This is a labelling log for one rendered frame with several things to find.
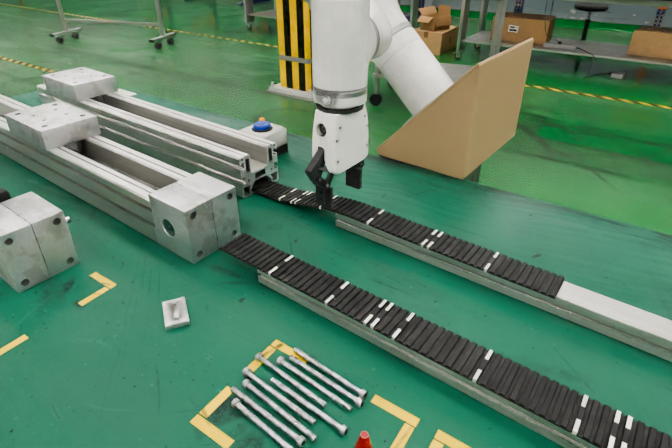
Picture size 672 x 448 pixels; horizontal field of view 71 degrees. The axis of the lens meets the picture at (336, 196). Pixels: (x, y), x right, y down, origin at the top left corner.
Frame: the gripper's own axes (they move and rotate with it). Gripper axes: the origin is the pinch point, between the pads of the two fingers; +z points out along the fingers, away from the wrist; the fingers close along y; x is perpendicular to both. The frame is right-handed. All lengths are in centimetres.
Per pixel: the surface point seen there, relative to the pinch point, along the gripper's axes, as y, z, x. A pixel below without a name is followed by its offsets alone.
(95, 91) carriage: 0, -4, 76
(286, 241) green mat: -10.6, 6.2, 3.1
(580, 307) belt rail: -1.9, 3.5, -40.0
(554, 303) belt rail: -1.2, 4.9, -36.9
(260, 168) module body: 0.3, 1.6, 19.5
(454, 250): -0.6, 3.0, -21.9
